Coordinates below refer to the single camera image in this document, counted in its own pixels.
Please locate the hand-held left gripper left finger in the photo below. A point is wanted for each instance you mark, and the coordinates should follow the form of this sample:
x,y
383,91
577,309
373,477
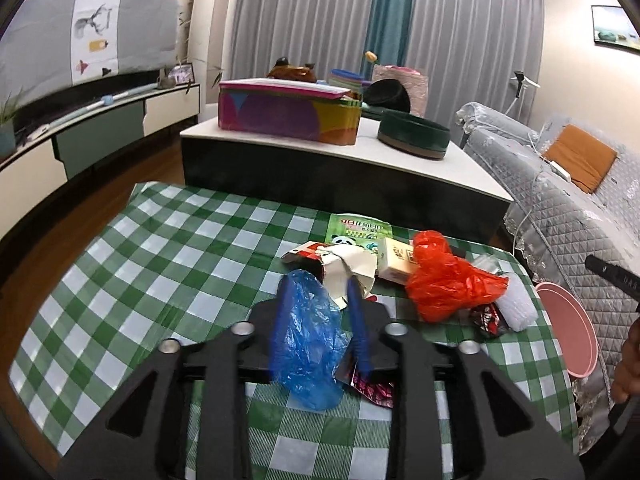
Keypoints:
x,y
280,320

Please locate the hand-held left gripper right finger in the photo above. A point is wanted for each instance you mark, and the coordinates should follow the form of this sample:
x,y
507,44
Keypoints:
x,y
359,320

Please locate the blue plastic bag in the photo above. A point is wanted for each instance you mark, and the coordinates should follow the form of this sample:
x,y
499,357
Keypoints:
x,y
310,340

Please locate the pink plastic basin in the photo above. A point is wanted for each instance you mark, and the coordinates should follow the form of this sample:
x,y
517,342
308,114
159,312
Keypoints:
x,y
570,330

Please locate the cream cardboard box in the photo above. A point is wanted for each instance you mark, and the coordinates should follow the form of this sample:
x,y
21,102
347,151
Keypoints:
x,y
395,260

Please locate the orange plastic bag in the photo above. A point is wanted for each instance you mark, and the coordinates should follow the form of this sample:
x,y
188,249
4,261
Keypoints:
x,y
445,285

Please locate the clear plastic wrapper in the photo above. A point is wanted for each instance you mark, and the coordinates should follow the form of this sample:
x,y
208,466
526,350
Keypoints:
x,y
517,305

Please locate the person's right hand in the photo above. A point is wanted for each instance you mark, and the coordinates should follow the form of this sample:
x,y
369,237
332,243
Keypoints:
x,y
629,360

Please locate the crumpled red white carton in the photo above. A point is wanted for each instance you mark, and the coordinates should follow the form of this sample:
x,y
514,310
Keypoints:
x,y
345,260

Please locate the shiny red foil wrapper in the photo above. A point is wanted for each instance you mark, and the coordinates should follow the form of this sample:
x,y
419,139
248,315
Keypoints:
x,y
372,390

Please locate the green panda snack packet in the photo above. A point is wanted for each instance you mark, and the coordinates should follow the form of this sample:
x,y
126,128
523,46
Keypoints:
x,y
355,232

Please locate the grey quilted sofa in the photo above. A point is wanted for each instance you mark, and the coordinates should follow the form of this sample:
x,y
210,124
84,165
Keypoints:
x,y
550,220

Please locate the green white checkered tablecloth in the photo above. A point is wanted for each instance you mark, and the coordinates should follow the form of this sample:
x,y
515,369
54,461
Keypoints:
x,y
175,260

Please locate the white power adapter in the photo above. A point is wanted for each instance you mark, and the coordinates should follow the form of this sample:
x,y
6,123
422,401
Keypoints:
x,y
559,170

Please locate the orange cushion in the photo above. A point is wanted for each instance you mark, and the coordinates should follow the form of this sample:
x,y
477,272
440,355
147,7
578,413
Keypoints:
x,y
580,157

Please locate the dark red snack wrapper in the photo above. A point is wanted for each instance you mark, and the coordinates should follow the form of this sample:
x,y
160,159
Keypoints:
x,y
487,320

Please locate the white top coffee table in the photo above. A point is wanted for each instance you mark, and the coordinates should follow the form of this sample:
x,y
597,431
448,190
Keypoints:
x,y
325,180

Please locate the round dark green tin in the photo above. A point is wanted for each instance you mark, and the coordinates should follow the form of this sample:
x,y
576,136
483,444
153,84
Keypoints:
x,y
410,135

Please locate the colourful patterned gift box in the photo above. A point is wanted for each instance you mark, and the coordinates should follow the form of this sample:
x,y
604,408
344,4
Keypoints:
x,y
280,115

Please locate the black hat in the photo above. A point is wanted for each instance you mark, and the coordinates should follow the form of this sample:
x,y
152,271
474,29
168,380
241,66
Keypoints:
x,y
385,95

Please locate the stack of colourful plates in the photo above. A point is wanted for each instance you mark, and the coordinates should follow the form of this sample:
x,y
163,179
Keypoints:
x,y
345,80

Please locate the television cabinet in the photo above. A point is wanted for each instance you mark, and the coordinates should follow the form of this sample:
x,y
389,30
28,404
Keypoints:
x,y
165,105

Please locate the white blue rod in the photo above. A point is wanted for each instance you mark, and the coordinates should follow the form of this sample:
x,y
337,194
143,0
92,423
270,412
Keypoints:
x,y
105,101

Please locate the grey curtain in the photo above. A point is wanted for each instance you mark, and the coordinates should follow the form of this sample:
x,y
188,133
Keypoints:
x,y
475,35
300,15

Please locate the white standing air conditioner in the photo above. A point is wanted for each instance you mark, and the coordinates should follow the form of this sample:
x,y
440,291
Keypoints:
x,y
212,35

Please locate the teal curtain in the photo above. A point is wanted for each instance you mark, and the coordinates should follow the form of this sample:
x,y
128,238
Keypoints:
x,y
390,10

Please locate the television with grey cover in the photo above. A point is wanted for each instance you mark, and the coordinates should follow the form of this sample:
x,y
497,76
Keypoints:
x,y
135,30

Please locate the framed wall picture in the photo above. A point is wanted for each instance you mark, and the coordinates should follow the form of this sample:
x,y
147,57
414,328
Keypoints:
x,y
615,27

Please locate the small photo frame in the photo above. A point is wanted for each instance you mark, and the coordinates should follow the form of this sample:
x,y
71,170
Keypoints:
x,y
184,74

